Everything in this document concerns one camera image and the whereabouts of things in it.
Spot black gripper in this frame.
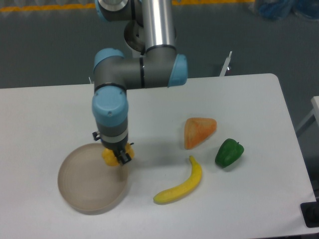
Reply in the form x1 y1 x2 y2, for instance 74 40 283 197
92 131 132 165

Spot yellow toy bell pepper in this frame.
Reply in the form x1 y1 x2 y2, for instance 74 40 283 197
102 143 135 166

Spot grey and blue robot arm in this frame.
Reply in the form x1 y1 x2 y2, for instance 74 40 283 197
92 0 188 165

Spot beige round plate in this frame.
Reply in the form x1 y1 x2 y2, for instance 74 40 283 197
57 143 129 215

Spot green toy bell pepper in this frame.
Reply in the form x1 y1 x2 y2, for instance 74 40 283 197
215 138 244 168

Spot yellow toy banana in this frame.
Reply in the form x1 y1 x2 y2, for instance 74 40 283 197
153 155 202 205

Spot orange triangular toy slice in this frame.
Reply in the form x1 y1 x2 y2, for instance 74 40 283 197
184 118 217 149

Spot black device at table edge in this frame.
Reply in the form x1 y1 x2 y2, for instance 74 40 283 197
300 201 319 228

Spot white furniture at right edge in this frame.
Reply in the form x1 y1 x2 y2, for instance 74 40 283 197
295 96 319 137

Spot blue plastic bag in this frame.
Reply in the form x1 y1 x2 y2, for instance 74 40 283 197
254 0 319 21

